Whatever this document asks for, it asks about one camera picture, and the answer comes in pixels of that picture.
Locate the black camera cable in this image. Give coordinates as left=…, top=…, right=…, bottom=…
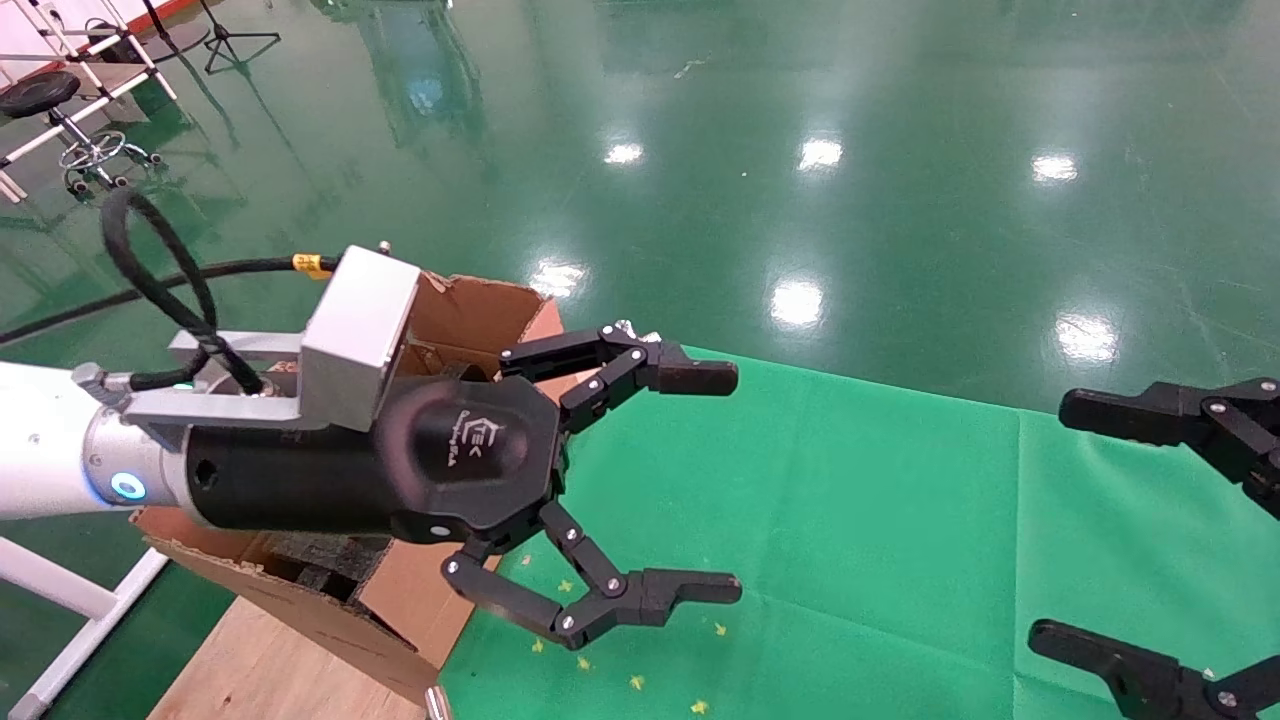
left=0, top=188, right=346, bottom=396

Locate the white frame work table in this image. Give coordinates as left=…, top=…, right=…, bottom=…
left=0, top=0, right=181, bottom=203

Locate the black tripod microphone stand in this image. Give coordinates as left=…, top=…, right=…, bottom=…
left=200, top=0, right=284, bottom=76

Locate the green table cloth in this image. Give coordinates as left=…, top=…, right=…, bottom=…
left=437, top=340, right=1280, bottom=720

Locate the large open cardboard carton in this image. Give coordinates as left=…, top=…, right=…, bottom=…
left=130, top=270, right=566, bottom=706

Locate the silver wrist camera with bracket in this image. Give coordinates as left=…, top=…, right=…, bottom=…
left=70, top=245, right=421, bottom=433

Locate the black curved stand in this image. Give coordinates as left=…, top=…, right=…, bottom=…
left=140, top=0, right=213, bottom=63

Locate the black round swivel stool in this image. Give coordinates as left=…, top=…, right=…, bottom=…
left=0, top=68, right=163, bottom=196

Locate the black foam block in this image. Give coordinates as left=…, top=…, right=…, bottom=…
left=262, top=533, right=393, bottom=604

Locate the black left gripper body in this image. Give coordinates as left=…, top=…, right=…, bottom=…
left=185, top=375, right=571, bottom=546

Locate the white standing desk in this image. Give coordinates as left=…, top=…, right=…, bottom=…
left=0, top=535, right=171, bottom=720

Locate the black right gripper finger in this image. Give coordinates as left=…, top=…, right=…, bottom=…
left=1028, top=620, right=1280, bottom=720
left=1058, top=378, right=1280, bottom=521

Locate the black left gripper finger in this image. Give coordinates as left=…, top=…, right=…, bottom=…
left=440, top=500, right=743, bottom=652
left=498, top=322, right=741, bottom=436

